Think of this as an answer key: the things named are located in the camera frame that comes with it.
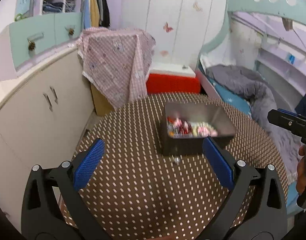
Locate grey metal jewelry box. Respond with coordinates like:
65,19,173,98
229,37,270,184
160,102,236,156

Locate pink charm jewelry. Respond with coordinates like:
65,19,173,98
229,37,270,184
173,118,185,128

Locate red bead bracelet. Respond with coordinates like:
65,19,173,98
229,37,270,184
166,116,194,137

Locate person right hand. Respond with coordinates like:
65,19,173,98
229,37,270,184
296,145,306,194

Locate grey duvet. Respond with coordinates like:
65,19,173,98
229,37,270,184
205,65,301,176

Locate mint green bunk bed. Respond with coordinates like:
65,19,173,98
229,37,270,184
196,0,306,109

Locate blue box on shelf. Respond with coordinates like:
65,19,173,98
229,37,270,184
287,54,295,64

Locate brown polka dot tablecloth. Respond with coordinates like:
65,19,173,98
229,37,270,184
75,93,288,239

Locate silver pearl earring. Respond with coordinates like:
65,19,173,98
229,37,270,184
171,156,180,165

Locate beige low cabinet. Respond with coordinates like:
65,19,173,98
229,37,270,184
0,48,94,229

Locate red storage bench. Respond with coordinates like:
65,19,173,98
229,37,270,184
146,62,201,94

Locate white wardrobe with butterflies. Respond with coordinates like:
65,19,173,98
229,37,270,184
121,0,226,68

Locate pink checkered cloth cover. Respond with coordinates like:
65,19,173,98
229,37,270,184
77,27,156,109

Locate mint drawer stair unit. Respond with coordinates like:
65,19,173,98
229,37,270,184
0,12,82,81

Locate small green plant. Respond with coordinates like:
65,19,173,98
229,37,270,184
14,14,27,22

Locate hanging clothes row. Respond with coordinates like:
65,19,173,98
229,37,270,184
82,0,111,29

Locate folded jeans in cubby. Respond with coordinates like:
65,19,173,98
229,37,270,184
42,0,77,14

